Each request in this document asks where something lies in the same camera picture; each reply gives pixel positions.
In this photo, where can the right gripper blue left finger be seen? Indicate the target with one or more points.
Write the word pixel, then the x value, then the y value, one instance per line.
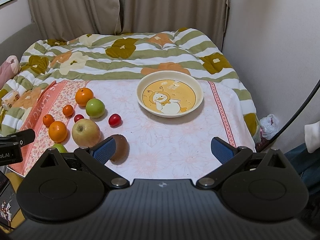
pixel 95 158

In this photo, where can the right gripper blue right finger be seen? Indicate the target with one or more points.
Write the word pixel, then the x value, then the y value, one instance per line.
pixel 231 160

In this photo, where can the large yellow apple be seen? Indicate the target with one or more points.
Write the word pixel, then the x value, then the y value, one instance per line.
pixel 86 133

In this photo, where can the brown kiwi fruit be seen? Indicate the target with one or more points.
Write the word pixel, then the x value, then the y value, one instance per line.
pixel 122 149

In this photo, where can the small green apple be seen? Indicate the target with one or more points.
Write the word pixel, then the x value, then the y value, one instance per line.
pixel 60 148

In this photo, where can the red cherry tomato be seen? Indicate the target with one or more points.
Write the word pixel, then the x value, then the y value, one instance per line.
pixel 78 117
pixel 114 120

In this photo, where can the large orange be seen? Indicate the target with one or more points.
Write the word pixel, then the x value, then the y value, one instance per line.
pixel 57 131
pixel 83 95

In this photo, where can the small tangerine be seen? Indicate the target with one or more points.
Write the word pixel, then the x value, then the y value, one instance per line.
pixel 68 111
pixel 48 120

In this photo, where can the round green apple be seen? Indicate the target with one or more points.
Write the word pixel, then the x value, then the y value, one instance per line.
pixel 95 108

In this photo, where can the small patterned box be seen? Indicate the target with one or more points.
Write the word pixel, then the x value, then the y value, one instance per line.
pixel 9 99

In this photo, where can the white plastic bag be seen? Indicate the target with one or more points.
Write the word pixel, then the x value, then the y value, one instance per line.
pixel 269 126

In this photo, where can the pink plush toy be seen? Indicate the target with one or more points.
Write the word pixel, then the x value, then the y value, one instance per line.
pixel 9 68

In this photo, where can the cream duck print plate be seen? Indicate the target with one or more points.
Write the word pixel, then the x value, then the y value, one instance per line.
pixel 169 94

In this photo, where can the green striped floral duvet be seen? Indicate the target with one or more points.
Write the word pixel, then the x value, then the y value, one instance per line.
pixel 130 57

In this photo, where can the grey bed headboard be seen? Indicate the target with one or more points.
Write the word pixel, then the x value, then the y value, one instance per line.
pixel 19 42

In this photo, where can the beige curtain left panel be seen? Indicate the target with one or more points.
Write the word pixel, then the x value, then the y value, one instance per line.
pixel 69 19

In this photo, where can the beige curtain panel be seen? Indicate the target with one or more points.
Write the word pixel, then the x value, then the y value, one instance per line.
pixel 154 16
pixel 69 19

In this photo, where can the beige curtain right panel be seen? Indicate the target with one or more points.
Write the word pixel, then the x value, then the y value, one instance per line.
pixel 154 16

